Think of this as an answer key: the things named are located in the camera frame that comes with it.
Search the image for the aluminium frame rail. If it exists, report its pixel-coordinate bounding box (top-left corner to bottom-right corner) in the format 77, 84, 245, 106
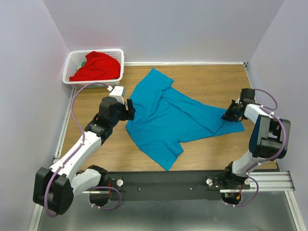
249, 171, 308, 231

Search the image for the red t shirt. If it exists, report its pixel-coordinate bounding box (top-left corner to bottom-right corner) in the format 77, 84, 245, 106
69, 51, 121, 81

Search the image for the white plastic basket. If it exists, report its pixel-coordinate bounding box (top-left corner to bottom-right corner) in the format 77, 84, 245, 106
62, 49, 124, 89

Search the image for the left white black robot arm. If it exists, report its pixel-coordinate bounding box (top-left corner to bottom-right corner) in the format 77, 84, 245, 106
33, 96, 135, 218

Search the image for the blue t shirt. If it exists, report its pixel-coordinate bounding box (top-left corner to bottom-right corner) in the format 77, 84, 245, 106
126, 68, 244, 171

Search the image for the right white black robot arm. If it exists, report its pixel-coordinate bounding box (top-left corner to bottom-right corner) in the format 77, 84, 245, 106
221, 100, 291, 189

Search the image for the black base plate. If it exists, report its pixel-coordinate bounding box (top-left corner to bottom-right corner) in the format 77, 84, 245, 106
89, 170, 251, 202

